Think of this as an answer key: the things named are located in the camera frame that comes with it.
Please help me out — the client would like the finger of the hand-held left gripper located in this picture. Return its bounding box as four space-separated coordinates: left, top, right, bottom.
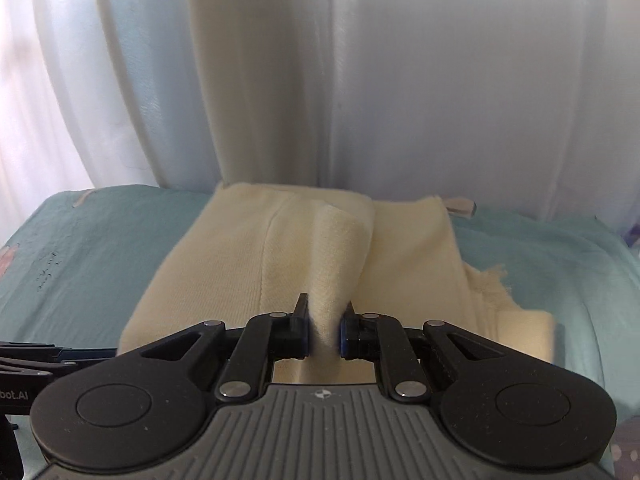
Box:
0 341 117 364
0 361 57 378

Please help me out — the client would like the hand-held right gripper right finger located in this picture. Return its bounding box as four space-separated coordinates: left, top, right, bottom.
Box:
339 299 512 404

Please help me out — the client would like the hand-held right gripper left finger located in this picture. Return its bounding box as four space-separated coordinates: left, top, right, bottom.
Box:
140 293 311 404

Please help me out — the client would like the cream knit sweater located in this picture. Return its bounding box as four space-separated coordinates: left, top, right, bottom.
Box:
117 182 557 387

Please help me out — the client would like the blue mushroom print bedsheet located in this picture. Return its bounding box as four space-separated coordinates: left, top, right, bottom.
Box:
0 185 640 480

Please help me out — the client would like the white curtain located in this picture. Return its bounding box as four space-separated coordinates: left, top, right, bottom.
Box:
0 0 640 241

